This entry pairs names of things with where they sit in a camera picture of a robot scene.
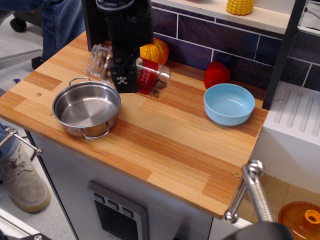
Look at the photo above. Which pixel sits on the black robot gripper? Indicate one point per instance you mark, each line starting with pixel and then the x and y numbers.
pixel 128 29

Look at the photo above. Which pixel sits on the clear almond jar red label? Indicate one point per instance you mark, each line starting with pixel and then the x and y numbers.
pixel 153 78

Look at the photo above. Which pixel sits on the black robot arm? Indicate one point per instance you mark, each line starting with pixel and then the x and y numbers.
pixel 114 5

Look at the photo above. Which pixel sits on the stainless steel pot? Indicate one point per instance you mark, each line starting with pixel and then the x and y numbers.
pixel 87 109

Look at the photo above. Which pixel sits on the orange pot lid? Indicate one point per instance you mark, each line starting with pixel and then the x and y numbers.
pixel 302 219

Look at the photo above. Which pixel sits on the orange toy pumpkin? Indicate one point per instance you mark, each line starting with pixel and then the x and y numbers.
pixel 157 51

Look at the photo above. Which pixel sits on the blue jeans leg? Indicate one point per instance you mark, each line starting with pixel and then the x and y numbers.
pixel 62 21

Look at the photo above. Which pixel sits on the red toy strawberry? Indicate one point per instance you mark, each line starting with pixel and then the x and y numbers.
pixel 216 73

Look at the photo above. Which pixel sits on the light blue bowl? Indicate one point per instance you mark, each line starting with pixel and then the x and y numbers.
pixel 228 104

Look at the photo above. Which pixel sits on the black office chair base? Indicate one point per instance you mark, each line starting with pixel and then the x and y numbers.
pixel 20 20

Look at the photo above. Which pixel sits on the yellow toy corn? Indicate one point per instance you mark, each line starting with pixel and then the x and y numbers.
pixel 240 7

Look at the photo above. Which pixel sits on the grey oven control panel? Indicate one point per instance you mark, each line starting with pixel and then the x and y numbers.
pixel 118 217

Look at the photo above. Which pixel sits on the beige suede shoe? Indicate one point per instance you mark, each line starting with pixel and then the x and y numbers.
pixel 26 189

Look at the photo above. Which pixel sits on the wooden upper shelf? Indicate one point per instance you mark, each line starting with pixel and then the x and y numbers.
pixel 260 18

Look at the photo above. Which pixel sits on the white toy sink drainer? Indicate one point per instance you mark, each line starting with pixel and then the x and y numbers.
pixel 294 115

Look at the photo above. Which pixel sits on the black rounded object foreground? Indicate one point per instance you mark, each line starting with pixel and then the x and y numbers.
pixel 262 231

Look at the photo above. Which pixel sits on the black shelf post left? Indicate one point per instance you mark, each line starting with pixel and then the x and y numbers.
pixel 95 22

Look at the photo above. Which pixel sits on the black shelf post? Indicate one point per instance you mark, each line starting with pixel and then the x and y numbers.
pixel 95 22
pixel 285 48

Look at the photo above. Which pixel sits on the metal towel rail left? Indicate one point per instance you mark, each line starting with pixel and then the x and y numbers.
pixel 13 133

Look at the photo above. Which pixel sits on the black shelf post right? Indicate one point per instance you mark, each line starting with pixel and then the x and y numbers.
pixel 285 48

